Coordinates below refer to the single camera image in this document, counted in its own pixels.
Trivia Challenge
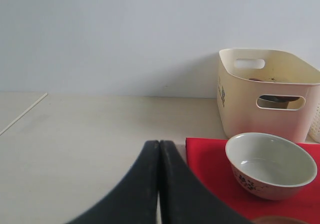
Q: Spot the round wooden plate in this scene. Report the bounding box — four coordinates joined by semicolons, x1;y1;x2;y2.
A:
252;216;308;224

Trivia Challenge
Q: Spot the red tablecloth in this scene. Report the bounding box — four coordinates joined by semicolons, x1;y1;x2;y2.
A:
185;138;320;223

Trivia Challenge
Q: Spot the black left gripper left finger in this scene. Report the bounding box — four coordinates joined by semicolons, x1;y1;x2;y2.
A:
69;140;160;224

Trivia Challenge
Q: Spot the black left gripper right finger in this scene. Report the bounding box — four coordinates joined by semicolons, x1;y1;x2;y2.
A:
158;140;251;224

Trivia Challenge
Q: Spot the white ceramic bowl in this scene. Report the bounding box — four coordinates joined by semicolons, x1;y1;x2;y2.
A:
225;132;318;200

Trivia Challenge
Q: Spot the white perforated plastic basket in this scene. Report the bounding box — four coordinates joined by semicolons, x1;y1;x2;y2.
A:
308;103;320;143

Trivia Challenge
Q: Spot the large cream plastic bin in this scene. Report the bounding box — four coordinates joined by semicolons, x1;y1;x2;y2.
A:
217;49;320;142

